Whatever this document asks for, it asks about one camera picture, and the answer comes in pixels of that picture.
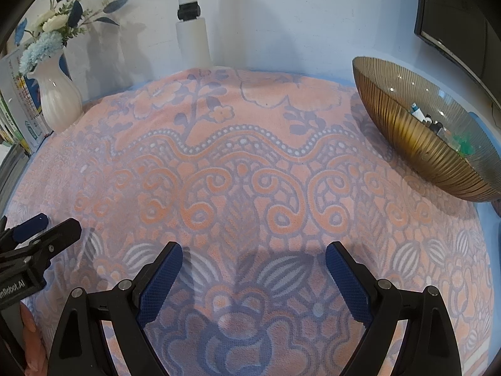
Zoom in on stack of books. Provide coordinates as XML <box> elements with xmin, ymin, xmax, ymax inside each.
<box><xmin>0</xmin><ymin>50</ymin><xmax>54</xmax><ymax>189</ymax></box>

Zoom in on amber ribbed glass bowl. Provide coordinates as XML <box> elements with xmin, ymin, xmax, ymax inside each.
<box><xmin>352</xmin><ymin>56</ymin><xmax>500</xmax><ymax>202</ymax></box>

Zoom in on pink patterned table cloth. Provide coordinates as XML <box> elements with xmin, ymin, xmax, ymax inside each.
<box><xmin>7</xmin><ymin>70</ymin><xmax>494</xmax><ymax>375</ymax></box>

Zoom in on black wall television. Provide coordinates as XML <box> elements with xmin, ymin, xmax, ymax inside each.
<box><xmin>414</xmin><ymin>0</ymin><xmax>500</xmax><ymax>105</ymax></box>

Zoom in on white lamp pole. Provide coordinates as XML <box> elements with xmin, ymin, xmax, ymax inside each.
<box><xmin>176</xmin><ymin>0</ymin><xmax>212</xmax><ymax>69</ymax></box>

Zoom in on white ribbed vase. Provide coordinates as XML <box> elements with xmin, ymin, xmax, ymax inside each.
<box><xmin>28</xmin><ymin>49</ymin><xmax>83</xmax><ymax>133</ymax></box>

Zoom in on blue white artificial flowers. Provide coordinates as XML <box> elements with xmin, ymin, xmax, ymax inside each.
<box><xmin>13</xmin><ymin>0</ymin><xmax>129</xmax><ymax>76</ymax></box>

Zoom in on person's left hand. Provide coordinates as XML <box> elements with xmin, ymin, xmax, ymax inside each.
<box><xmin>19</xmin><ymin>302</ymin><xmax>49</xmax><ymax>376</ymax></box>

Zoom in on items inside bowl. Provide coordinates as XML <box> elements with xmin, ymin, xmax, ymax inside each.
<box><xmin>410</xmin><ymin>103</ymin><xmax>475</xmax><ymax>157</ymax></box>

